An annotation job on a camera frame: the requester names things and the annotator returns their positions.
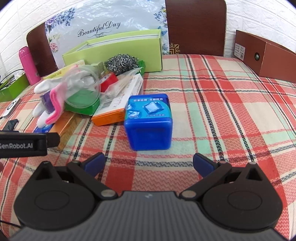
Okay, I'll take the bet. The black remote control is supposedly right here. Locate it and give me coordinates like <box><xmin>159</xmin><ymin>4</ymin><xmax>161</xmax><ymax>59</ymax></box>
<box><xmin>3</xmin><ymin>119</ymin><xmax>19</xmax><ymax>131</ymax></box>

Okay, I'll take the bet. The yellow green flat package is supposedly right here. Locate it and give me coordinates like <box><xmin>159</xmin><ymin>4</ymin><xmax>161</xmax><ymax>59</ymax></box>
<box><xmin>43</xmin><ymin>60</ymin><xmax>85</xmax><ymax>80</ymax></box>

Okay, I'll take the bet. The floral Beautiful Day pillow bag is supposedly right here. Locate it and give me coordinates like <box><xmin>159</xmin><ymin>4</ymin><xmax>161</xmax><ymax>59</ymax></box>
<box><xmin>45</xmin><ymin>1</ymin><xmax>169</xmax><ymax>68</ymax></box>

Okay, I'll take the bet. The steel wool scrubber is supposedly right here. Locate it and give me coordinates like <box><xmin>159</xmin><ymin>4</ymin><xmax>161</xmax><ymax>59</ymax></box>
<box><xmin>104</xmin><ymin>54</ymin><xmax>139</xmax><ymax>76</ymax></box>

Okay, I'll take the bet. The white and pink glove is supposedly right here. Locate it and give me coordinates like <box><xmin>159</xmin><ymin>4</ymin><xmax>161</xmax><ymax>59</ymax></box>
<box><xmin>32</xmin><ymin>69</ymin><xmax>98</xmax><ymax>129</ymax></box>

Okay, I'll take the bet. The brown cardboard box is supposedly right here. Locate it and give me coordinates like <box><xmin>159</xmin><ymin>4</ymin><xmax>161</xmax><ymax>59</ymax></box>
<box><xmin>233</xmin><ymin>30</ymin><xmax>296</xmax><ymax>83</ymax></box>

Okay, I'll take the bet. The white orange long box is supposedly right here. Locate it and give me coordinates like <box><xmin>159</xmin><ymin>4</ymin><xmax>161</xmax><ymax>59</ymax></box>
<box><xmin>91</xmin><ymin>73</ymin><xmax>144</xmax><ymax>126</ymax></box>

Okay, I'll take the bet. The white phone device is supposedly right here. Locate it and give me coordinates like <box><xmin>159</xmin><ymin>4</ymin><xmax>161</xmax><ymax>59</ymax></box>
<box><xmin>1</xmin><ymin>97</ymin><xmax>21</xmax><ymax>118</ymax></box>

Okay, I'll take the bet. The light green storage box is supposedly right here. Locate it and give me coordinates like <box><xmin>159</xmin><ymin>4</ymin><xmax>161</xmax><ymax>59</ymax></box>
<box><xmin>62</xmin><ymin>29</ymin><xmax>163</xmax><ymax>72</ymax></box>

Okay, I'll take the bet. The green tissue box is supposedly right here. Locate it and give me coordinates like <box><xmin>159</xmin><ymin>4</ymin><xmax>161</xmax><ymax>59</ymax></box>
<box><xmin>1</xmin><ymin>74</ymin><xmax>29</xmax><ymax>102</ymax></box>

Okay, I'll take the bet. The small olive green box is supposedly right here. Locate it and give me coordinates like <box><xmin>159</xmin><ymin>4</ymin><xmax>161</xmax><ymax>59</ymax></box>
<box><xmin>91</xmin><ymin>62</ymin><xmax>105</xmax><ymax>78</ymax></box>

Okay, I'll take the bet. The red tape roll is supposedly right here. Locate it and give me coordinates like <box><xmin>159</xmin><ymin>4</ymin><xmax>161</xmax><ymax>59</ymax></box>
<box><xmin>100</xmin><ymin>72</ymin><xmax>118</xmax><ymax>92</ymax></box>

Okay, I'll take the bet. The plaid bed sheet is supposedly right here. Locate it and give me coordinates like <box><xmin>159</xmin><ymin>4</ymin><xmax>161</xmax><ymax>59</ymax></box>
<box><xmin>0</xmin><ymin>54</ymin><xmax>296</xmax><ymax>240</ymax></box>

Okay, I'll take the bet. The golden brown cosmetic box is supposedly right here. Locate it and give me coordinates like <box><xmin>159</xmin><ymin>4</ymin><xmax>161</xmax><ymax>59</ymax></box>
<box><xmin>49</xmin><ymin>111</ymin><xmax>82</xmax><ymax>151</ymax></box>

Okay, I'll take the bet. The clear plastic cup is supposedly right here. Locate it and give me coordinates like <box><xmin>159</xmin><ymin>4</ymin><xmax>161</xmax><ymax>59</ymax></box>
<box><xmin>62</xmin><ymin>65</ymin><xmax>100</xmax><ymax>100</ymax></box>

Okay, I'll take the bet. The blue medicine box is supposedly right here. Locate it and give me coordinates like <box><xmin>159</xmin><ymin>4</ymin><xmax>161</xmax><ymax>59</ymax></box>
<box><xmin>33</xmin><ymin>124</ymin><xmax>54</xmax><ymax>133</ymax></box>

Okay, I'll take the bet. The blue plastic square container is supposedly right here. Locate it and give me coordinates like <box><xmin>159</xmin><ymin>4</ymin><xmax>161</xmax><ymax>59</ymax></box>
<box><xmin>124</xmin><ymin>93</ymin><xmax>173</xmax><ymax>151</ymax></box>

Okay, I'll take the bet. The pink thermos bottle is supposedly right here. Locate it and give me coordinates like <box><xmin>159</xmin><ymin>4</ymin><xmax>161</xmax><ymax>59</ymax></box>
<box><xmin>18</xmin><ymin>46</ymin><xmax>41</xmax><ymax>85</ymax></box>

